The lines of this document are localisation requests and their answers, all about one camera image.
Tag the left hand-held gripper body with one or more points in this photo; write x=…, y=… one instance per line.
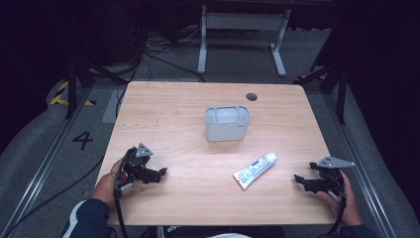
x=136, y=162

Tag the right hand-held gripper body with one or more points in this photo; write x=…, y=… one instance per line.
x=332, y=180

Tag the person's right hand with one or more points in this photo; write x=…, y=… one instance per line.
x=350, y=206

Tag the person's left hand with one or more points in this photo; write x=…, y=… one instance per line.
x=105, y=188

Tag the white toothpaste tube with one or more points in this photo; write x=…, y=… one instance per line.
x=254, y=171

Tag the grey plastic container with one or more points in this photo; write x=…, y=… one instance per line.
x=227, y=127

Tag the dark round table grommet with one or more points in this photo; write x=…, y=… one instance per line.
x=251, y=96

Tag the yellow black hazard tape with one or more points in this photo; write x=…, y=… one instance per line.
x=61, y=95

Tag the black tripod stand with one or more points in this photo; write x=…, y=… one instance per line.
x=334, y=79
x=74, y=77

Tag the metal floor rail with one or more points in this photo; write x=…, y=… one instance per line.
x=43, y=165
x=355, y=155

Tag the grey metal desk frame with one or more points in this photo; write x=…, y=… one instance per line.
x=242, y=21

